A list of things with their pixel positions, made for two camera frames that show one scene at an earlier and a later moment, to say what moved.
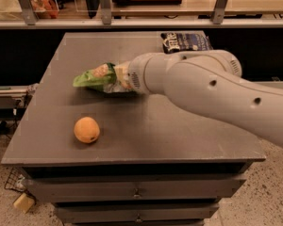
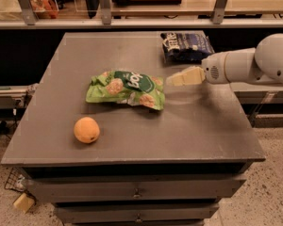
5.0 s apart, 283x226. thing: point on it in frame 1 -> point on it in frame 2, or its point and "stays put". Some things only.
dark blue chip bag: [174, 41] stays put
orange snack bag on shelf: [44, 8] stays put
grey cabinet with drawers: [123, 159] stays put
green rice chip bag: [103, 76] -> [128, 88]
